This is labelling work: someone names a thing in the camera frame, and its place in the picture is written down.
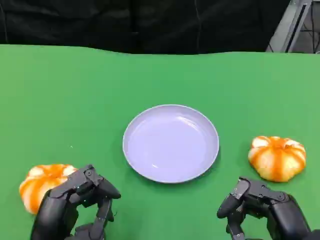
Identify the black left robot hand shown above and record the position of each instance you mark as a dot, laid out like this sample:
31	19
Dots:
57	207

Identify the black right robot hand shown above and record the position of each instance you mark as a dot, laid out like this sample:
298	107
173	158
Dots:
282	215

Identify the orange and white bread roll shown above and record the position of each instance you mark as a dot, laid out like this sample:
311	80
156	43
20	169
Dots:
277	160
42	180

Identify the green table cloth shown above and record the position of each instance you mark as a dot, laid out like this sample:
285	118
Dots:
75	100

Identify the lilac plate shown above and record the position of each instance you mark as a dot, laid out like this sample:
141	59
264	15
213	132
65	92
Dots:
171	143

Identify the black backdrop fabric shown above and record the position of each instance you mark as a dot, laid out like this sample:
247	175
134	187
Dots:
125	22

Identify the grey metal frame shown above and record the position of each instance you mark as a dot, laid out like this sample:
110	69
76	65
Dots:
287	27

